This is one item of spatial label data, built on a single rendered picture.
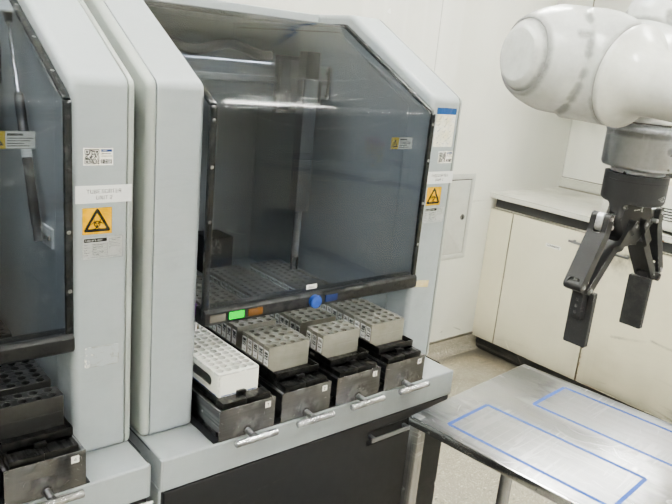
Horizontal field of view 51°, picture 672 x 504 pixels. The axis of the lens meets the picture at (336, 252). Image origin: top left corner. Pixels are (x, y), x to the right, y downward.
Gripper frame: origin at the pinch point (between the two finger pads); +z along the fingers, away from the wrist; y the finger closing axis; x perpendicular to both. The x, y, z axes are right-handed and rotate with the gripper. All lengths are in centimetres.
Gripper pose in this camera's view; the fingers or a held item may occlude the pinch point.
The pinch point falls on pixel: (605, 325)
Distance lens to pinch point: 97.6
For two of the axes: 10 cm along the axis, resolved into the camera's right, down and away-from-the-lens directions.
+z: -0.9, 9.6, 2.7
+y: 7.7, -1.0, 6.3
